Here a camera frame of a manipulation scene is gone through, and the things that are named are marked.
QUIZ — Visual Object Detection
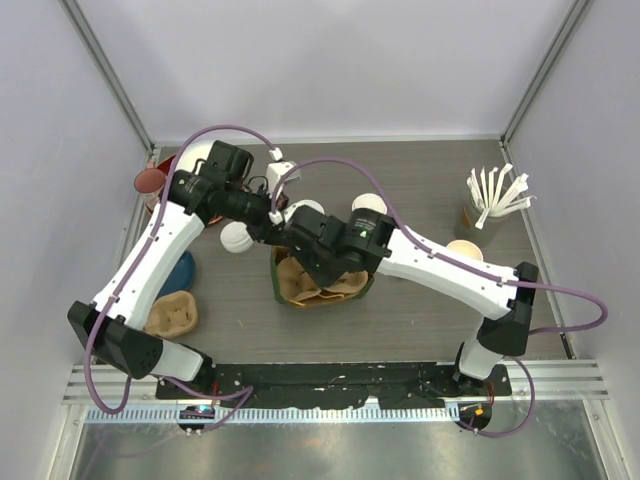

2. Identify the spare white lid stack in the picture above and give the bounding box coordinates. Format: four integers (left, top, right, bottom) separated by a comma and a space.
220, 221, 254, 254

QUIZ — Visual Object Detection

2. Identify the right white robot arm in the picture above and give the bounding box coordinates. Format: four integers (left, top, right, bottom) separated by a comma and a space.
281, 202, 538, 395

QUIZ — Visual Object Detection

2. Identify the cup of wrapped straws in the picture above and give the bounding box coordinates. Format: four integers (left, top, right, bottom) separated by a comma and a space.
454, 163, 535, 247

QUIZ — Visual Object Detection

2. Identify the cardboard cup carrier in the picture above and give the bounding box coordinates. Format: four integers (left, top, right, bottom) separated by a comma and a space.
277, 257, 371, 307
144, 290, 199, 339

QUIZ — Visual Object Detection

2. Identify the blue leaf-shaped dish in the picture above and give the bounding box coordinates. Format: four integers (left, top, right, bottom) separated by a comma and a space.
157, 251, 196, 297

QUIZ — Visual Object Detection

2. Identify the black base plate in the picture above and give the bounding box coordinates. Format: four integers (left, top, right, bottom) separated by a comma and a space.
154, 362, 514, 409

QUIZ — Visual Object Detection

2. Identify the green paper cup stack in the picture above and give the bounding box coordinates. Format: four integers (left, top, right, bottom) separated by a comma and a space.
446, 239, 484, 262

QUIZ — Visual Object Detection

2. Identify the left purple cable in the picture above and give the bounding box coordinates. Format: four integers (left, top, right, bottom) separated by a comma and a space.
84, 123, 284, 436

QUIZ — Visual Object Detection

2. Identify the white paper plate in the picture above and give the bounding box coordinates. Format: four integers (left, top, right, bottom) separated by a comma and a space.
174, 140, 213, 175

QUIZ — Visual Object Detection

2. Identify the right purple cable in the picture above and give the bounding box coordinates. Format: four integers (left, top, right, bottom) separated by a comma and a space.
269, 157, 610, 439

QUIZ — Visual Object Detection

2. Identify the red round plate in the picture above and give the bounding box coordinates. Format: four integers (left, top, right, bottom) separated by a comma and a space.
156, 155, 175, 176

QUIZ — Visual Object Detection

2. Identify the pink floral mug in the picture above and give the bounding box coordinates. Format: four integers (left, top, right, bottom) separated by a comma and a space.
134, 168, 166, 214

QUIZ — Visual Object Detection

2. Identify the purple cable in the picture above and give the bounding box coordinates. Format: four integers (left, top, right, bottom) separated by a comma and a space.
84, 123, 284, 436
269, 157, 610, 439

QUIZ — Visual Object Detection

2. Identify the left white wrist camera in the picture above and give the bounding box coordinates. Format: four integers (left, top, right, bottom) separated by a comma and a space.
265, 147, 301, 199

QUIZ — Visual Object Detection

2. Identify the white slotted cable duct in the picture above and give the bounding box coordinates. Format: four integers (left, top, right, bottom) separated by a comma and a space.
85, 402, 459, 424

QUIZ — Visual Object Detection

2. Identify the green paper bag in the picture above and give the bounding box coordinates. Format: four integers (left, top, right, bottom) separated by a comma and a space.
269, 244, 377, 307

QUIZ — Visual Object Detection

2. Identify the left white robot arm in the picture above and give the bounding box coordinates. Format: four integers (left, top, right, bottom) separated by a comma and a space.
67, 141, 291, 399

